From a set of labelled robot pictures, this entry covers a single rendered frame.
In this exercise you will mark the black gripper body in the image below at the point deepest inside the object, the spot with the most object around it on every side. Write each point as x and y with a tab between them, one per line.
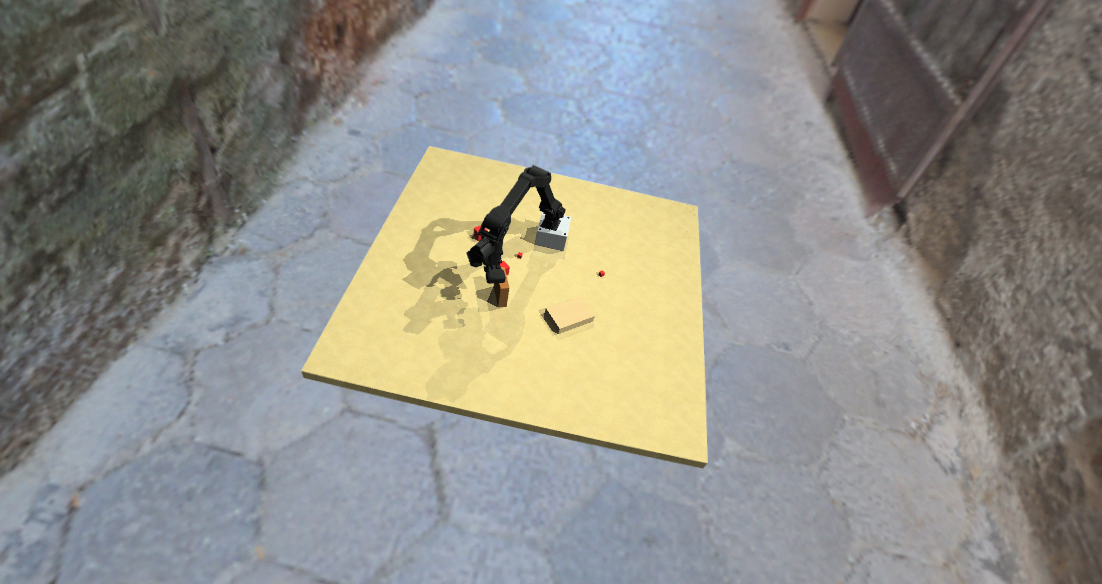
494	274

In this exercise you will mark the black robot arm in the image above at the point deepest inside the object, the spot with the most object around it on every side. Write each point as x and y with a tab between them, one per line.
499	218

